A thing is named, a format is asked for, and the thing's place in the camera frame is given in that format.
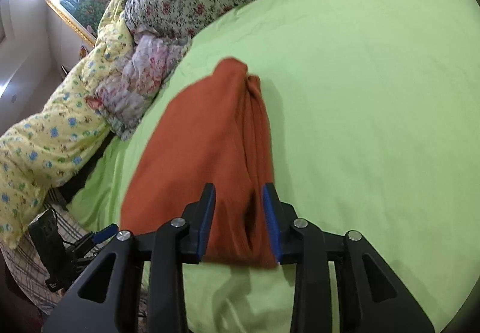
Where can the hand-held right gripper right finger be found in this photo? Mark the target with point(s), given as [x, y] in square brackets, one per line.
[272, 224]

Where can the orange t-shirt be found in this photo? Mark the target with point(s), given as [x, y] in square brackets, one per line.
[202, 138]

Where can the yellow cartoon print quilt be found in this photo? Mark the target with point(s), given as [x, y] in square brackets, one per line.
[56, 122]

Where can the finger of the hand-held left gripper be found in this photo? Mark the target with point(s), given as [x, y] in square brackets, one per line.
[105, 233]

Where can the pale purple floral blanket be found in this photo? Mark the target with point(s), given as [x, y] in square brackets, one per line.
[138, 74]

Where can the green bedsheet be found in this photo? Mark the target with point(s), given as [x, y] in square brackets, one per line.
[375, 92]

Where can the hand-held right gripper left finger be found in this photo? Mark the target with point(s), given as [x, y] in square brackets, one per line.
[206, 224]

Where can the plaid cloth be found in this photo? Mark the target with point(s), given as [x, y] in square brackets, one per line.
[30, 273]

